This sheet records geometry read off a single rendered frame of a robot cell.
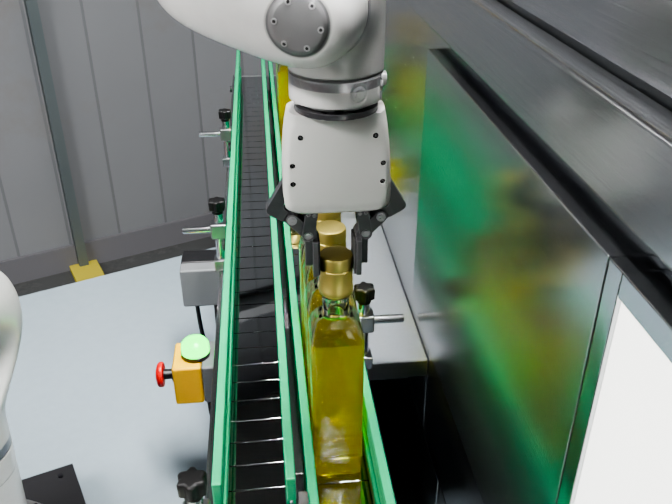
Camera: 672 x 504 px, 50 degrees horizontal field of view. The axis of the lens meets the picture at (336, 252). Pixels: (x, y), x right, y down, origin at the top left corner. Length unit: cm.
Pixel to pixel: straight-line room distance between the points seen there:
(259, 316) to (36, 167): 226
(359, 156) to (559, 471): 31
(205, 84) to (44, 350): 195
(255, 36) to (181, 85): 279
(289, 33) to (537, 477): 37
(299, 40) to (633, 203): 25
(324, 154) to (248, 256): 66
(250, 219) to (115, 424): 46
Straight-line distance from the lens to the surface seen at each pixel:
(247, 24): 54
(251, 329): 110
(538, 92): 54
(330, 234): 76
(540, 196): 52
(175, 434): 139
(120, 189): 340
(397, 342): 107
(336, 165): 65
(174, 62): 330
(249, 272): 124
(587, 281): 45
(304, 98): 62
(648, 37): 46
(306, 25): 53
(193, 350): 113
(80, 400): 151
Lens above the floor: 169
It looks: 30 degrees down
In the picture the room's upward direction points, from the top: straight up
